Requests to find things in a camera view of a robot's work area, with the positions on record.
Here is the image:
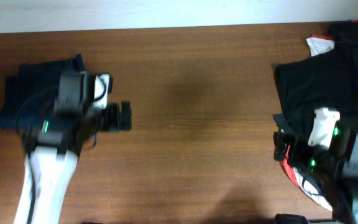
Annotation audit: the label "navy blue shorts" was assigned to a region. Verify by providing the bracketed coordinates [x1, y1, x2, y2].
[0, 54, 85, 129]

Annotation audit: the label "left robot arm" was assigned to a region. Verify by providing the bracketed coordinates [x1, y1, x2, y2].
[14, 71, 132, 223]

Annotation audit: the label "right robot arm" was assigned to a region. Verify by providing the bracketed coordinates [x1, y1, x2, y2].
[273, 125, 358, 223]

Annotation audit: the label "black garment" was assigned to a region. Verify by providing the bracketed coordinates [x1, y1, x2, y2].
[274, 22, 358, 136]

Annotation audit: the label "red and white garment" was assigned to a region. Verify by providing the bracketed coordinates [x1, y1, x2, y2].
[306, 35, 335, 57]

